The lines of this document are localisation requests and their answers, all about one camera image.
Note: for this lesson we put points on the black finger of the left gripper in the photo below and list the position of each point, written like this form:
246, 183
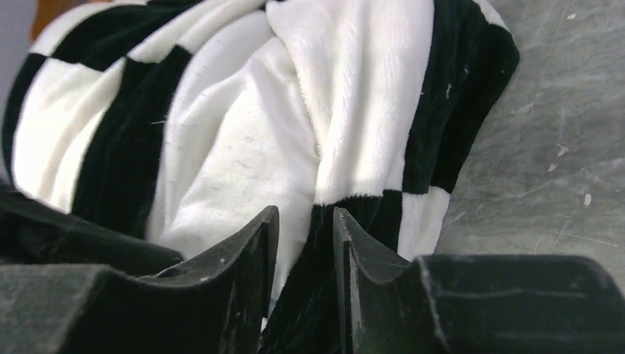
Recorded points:
35, 234

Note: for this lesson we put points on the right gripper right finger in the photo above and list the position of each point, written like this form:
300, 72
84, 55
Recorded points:
471, 303

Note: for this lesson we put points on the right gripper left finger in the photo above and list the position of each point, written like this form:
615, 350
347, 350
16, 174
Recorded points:
211, 303

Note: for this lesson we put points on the white pillow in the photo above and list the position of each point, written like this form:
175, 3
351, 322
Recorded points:
237, 139

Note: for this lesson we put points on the black white checkered pillowcase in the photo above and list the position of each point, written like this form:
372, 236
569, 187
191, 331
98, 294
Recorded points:
396, 92

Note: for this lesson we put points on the wooden shelf rack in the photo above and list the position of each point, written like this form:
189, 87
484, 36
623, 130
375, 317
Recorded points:
48, 10

